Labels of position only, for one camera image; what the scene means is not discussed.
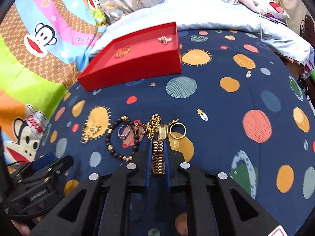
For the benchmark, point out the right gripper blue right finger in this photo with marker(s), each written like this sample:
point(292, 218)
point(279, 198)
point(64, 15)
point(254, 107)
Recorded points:
point(167, 163)

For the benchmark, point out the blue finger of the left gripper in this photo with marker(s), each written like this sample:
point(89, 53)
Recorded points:
point(43, 161)

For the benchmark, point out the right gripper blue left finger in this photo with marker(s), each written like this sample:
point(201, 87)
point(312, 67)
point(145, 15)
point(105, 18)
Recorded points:
point(149, 163)

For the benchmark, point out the gold link watch band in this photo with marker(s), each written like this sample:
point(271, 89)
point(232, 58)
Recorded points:
point(158, 154)

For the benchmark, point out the gold hoop earring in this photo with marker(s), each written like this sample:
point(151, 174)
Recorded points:
point(140, 129)

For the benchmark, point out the red jewelry tray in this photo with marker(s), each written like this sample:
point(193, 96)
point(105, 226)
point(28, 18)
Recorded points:
point(155, 51)

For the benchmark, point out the person left hand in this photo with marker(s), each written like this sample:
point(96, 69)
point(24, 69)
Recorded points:
point(23, 228)

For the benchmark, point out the navy planet print bedspread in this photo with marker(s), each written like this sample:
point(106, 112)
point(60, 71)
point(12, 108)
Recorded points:
point(240, 111)

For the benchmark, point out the colourful monkey cartoon blanket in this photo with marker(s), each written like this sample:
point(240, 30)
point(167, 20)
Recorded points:
point(44, 47)

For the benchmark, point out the light blue quilt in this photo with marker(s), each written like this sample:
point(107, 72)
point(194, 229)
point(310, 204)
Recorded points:
point(210, 14)

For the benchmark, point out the white cartoon face pillow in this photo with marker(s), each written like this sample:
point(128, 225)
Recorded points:
point(268, 8)

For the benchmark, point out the dark metal chair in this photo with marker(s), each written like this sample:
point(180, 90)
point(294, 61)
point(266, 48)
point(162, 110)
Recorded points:
point(307, 29)

